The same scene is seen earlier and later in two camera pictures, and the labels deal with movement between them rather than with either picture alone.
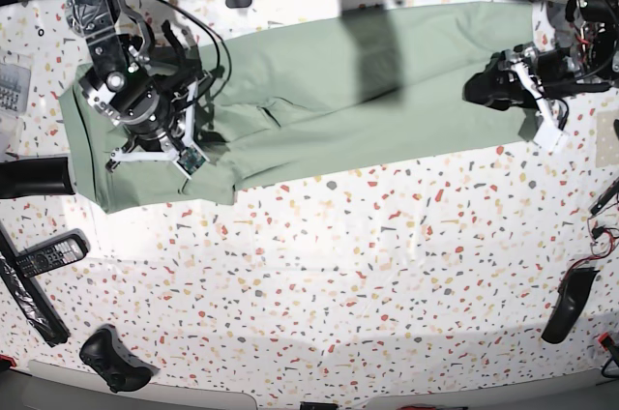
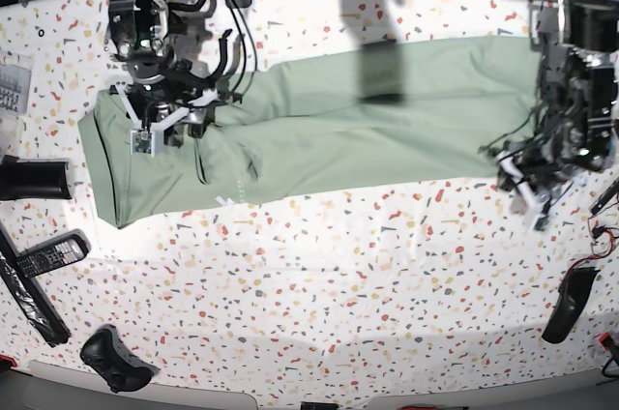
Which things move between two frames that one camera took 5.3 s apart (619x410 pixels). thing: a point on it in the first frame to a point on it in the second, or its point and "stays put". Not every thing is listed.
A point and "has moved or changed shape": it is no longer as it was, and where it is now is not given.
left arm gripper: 515,80 to 536,164
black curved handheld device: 574,287 stays put
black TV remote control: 66,248 stays put
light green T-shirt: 369,87 has moved or changed shape
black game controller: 103,351 stays put
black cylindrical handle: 35,177 stays put
